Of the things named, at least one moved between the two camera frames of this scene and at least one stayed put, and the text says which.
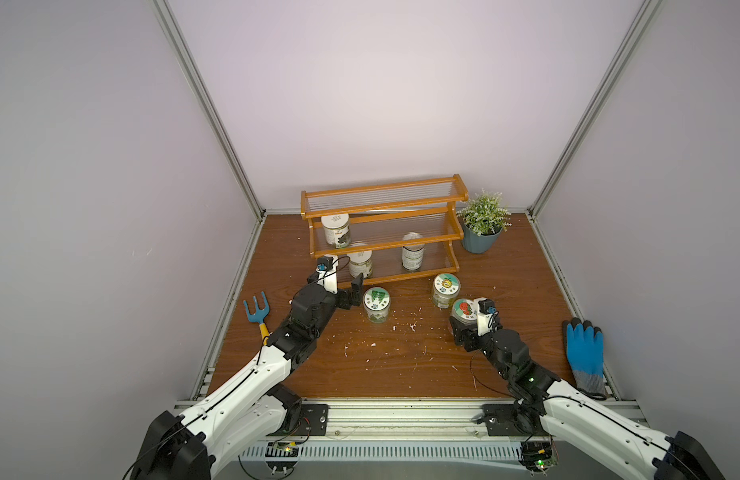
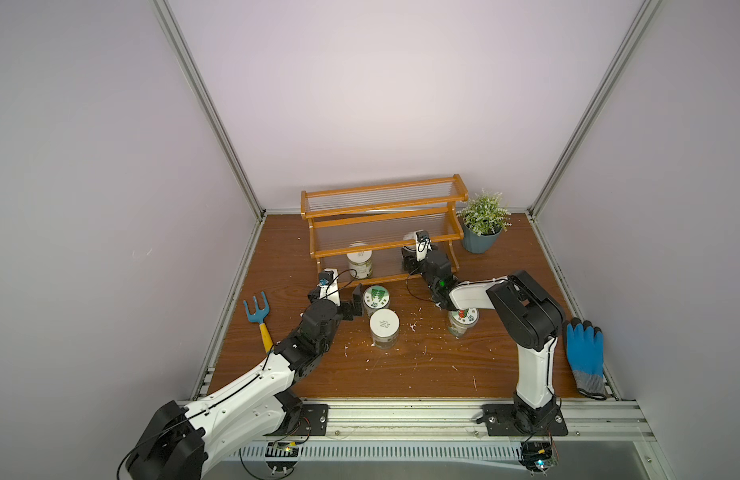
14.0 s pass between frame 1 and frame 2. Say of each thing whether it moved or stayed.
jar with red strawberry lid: stayed
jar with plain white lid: moved
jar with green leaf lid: stayed
